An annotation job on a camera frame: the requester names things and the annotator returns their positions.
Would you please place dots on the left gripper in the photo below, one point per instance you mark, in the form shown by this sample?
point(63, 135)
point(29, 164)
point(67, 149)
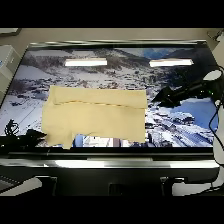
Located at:
point(35, 136)

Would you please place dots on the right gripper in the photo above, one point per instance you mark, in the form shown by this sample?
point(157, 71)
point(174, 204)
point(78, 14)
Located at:
point(166, 97)

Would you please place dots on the cream garment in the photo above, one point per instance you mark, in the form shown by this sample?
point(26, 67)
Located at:
point(96, 116)

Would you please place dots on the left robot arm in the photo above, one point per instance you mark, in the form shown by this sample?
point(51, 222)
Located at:
point(13, 141)

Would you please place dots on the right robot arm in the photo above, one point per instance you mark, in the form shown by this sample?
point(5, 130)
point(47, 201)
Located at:
point(203, 87)

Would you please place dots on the white box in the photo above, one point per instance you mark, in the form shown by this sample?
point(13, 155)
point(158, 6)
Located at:
point(6, 63)

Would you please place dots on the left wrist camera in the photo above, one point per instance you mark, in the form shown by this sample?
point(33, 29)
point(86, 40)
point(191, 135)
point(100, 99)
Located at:
point(12, 127)

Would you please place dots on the silver frame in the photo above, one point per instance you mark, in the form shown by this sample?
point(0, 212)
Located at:
point(116, 163)

